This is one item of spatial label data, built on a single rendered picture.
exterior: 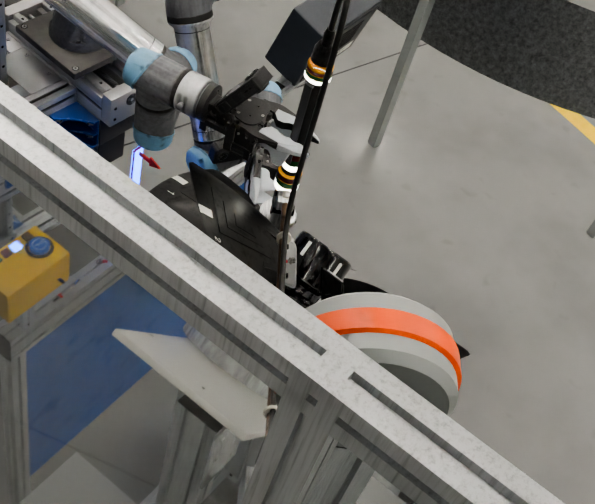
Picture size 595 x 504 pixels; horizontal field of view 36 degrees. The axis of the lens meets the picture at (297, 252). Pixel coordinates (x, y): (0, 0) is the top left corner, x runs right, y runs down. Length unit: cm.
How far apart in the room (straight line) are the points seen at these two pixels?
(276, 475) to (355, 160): 311
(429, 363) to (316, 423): 16
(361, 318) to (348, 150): 308
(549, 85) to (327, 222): 95
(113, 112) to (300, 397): 179
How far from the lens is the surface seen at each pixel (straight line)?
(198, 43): 195
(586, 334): 358
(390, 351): 72
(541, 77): 344
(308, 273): 170
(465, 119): 416
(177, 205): 181
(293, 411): 61
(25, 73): 243
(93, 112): 239
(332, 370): 58
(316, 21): 225
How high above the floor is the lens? 253
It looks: 49 degrees down
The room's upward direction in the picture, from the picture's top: 18 degrees clockwise
